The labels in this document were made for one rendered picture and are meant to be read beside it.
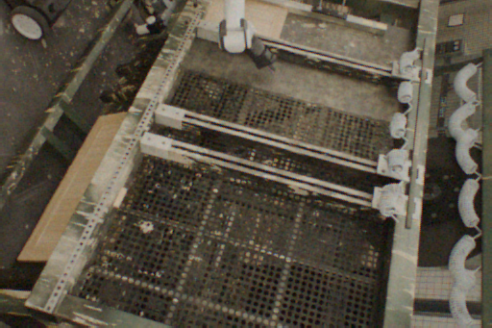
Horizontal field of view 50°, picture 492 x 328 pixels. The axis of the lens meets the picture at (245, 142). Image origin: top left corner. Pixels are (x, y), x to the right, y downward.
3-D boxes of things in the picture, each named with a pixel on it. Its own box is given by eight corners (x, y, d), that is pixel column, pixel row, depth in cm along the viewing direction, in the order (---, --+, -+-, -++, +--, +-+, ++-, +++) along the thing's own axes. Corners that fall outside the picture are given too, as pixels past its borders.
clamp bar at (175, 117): (161, 110, 246) (159, 74, 227) (415, 179, 235) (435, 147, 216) (154, 126, 240) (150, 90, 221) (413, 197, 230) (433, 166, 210)
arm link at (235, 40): (250, 45, 240) (246, 56, 223) (228, 47, 242) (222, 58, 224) (248, 22, 236) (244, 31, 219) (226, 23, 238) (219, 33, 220)
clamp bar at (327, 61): (202, 27, 281) (203, -10, 262) (424, 84, 270) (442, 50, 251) (196, 39, 275) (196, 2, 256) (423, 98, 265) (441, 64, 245)
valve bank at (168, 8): (154, -33, 302) (188, -44, 290) (167, -13, 311) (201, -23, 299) (118, 23, 273) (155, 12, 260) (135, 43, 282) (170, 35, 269)
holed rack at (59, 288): (195, 12, 280) (195, 12, 280) (201, 14, 280) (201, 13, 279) (43, 311, 183) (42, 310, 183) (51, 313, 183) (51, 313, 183)
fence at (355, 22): (220, -12, 301) (220, -17, 298) (384, 30, 293) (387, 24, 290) (217, -6, 298) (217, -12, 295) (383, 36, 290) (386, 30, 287)
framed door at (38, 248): (102, 118, 300) (99, 115, 298) (179, 106, 272) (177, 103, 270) (20, 262, 247) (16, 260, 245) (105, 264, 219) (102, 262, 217)
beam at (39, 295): (212, -33, 322) (213, -49, 313) (232, -28, 321) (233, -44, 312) (30, 315, 193) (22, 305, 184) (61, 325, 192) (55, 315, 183)
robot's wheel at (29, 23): (1, 15, 279) (25, 7, 269) (6, 10, 282) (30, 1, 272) (28, 44, 292) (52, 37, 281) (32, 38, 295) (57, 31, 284)
